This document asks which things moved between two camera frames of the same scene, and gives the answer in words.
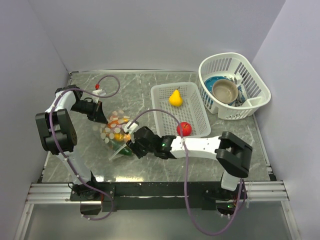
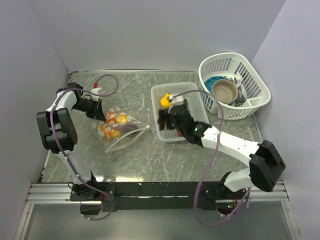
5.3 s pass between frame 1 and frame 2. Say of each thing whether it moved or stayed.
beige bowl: stayed
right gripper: moved
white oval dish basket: stayed
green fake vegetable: moved
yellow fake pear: moved
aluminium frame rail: stayed
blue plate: stayed
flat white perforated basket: stayed
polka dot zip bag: moved
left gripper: stayed
